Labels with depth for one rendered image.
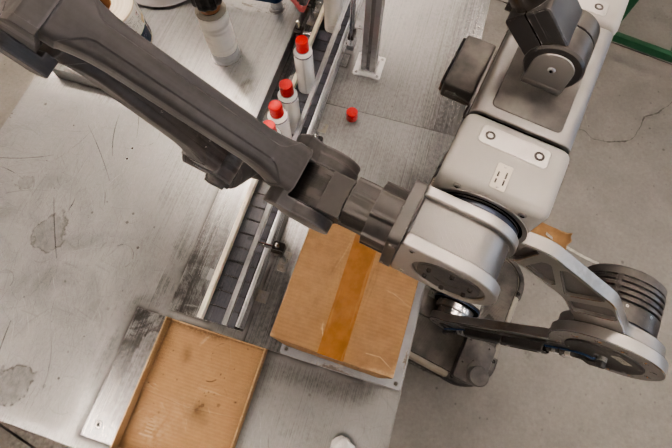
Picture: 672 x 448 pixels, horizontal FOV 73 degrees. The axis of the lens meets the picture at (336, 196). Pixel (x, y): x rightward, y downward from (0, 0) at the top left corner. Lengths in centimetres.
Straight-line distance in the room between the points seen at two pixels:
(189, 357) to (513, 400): 136
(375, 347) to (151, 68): 61
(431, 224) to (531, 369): 166
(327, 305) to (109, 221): 72
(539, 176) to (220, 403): 90
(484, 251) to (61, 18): 49
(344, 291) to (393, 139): 59
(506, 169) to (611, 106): 223
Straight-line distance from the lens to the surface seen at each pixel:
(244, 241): 119
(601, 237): 241
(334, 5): 141
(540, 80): 62
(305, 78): 129
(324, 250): 91
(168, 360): 124
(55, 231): 144
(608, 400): 228
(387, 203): 55
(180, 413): 122
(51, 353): 137
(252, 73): 142
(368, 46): 140
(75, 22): 51
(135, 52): 52
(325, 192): 57
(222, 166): 81
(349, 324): 88
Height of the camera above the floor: 200
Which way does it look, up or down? 68 degrees down
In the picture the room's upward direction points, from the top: 1 degrees counter-clockwise
